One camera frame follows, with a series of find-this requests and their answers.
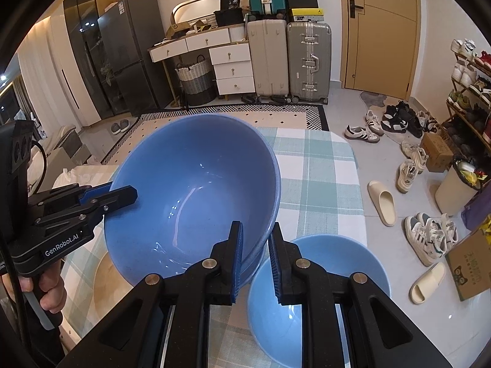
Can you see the person's left hand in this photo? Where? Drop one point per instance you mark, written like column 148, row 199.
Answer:
column 53, row 291

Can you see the oval mirror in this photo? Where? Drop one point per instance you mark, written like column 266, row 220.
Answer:
column 195, row 9

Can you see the printed cardboard box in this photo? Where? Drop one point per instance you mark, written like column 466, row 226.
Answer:
column 472, row 268

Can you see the plain black shoebox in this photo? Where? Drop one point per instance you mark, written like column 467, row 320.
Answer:
column 302, row 2

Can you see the grey refrigerator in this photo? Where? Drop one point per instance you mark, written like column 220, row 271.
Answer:
column 134, row 57

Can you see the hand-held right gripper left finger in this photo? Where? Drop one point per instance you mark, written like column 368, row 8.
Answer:
column 237, row 264

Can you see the small cardboard box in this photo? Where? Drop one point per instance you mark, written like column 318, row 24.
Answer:
column 177, row 31

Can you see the white plastic bag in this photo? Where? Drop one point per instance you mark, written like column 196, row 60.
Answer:
column 82, row 178

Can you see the silver suitcase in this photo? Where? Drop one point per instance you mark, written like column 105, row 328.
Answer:
column 308, row 63

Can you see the brown cardboard box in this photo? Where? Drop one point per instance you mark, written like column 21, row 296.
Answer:
column 437, row 153

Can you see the white wardrobe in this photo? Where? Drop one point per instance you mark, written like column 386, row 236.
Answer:
column 50, row 65

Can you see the patterned rug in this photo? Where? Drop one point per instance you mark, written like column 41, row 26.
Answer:
column 291, row 119

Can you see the black paper bag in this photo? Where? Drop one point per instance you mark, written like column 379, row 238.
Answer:
column 231, row 1

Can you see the wooden door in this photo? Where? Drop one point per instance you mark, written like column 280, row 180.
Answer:
column 383, row 38

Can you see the cream slide slipper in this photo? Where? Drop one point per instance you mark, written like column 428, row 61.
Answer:
column 427, row 283
column 383, row 203

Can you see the white trash bin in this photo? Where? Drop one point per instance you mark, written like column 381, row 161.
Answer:
column 456, row 191

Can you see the beige suitcase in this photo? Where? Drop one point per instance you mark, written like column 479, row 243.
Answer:
column 268, row 59

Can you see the woven laundry basket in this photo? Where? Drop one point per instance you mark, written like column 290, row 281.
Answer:
column 195, row 84

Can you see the checked teal tablecloth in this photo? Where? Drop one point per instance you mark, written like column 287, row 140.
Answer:
column 314, row 184

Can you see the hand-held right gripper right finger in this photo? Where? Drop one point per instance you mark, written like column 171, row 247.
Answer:
column 275, row 264

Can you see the dark glass cabinet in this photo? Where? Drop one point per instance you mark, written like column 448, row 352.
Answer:
column 84, row 53

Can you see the shoe rack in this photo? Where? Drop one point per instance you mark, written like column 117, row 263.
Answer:
column 470, row 103

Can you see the grey sofa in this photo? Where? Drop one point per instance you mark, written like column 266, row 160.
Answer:
column 65, row 145

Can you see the black fabric bag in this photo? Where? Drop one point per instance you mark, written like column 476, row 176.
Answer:
column 229, row 18

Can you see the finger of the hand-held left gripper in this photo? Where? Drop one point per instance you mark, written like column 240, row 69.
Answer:
column 92, row 195
column 119, row 195

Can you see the group of sneakers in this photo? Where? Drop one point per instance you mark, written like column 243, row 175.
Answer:
column 410, row 168

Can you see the white dressing table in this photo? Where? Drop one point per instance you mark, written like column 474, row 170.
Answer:
column 230, row 65

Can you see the light blue ceramic bowl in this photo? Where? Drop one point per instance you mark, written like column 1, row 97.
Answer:
column 345, row 264

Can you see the pair of grey slippers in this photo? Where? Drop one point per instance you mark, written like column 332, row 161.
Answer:
column 120, row 127

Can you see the grey door mat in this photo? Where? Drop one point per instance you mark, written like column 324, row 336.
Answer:
column 373, row 100

